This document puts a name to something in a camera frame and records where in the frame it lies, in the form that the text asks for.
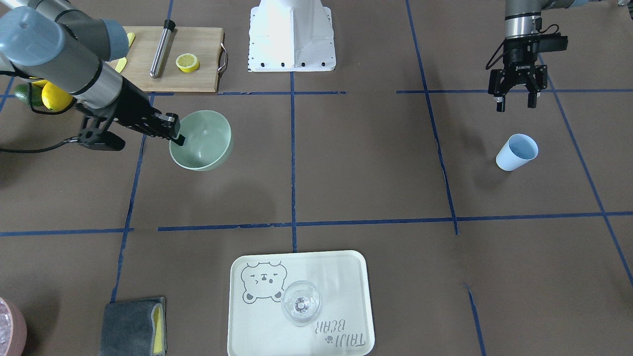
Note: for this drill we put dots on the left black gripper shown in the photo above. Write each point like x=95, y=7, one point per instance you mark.
x=519, y=58

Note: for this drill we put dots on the cream bear tray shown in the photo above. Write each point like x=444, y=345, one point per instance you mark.
x=257, y=326

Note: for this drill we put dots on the grey folded cloth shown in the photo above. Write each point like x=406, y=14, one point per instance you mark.
x=134, y=328

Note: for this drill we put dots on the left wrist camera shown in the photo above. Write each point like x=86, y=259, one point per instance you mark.
x=553, y=42

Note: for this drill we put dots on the half lemon slice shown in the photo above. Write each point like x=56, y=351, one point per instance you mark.
x=187, y=62

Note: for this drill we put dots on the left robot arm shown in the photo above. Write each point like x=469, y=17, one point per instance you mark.
x=524, y=18

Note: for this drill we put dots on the pink bowl with ice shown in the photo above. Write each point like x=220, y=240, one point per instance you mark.
x=13, y=329

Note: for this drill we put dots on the wooden cutting board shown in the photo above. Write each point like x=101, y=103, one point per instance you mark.
x=205, y=42

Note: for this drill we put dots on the light blue cup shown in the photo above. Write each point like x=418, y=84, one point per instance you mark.
x=517, y=151

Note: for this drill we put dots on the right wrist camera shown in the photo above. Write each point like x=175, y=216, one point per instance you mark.
x=95, y=134

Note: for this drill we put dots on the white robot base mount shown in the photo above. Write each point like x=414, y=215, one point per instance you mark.
x=291, y=36

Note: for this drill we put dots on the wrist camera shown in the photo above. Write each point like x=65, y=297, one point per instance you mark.
x=95, y=134
x=553, y=42

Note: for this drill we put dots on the yellow lemon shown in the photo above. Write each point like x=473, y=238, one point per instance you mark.
x=40, y=83
x=54, y=98

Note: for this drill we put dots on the metal muddler rod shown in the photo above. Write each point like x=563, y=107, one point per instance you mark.
x=162, y=49

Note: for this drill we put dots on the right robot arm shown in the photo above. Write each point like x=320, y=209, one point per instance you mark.
x=55, y=41

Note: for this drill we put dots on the wine glass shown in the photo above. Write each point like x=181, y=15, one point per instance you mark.
x=301, y=303

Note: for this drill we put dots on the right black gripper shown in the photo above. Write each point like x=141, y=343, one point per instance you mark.
x=129, y=105

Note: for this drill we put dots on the green bowl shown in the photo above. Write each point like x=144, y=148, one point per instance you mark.
x=208, y=141

